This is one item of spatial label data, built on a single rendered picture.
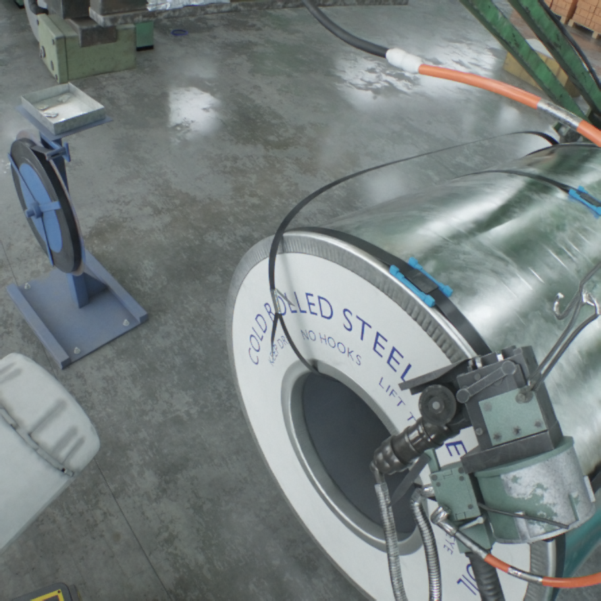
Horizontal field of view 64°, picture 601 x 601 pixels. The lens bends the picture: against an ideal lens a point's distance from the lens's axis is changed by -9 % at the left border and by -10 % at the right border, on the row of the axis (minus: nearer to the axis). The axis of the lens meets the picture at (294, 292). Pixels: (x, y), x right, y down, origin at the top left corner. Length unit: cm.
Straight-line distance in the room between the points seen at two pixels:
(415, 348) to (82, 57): 98
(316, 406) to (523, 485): 98
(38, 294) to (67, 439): 246
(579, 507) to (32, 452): 61
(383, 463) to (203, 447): 144
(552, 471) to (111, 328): 223
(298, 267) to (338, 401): 58
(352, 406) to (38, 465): 135
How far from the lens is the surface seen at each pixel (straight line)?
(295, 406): 154
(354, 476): 166
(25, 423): 42
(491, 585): 83
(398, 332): 100
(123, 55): 138
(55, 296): 284
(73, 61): 134
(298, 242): 116
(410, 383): 79
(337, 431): 166
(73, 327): 267
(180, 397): 238
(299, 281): 121
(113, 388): 243
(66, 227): 211
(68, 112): 227
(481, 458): 74
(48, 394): 43
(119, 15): 100
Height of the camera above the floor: 198
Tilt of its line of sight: 44 degrees down
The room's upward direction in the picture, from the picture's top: 11 degrees clockwise
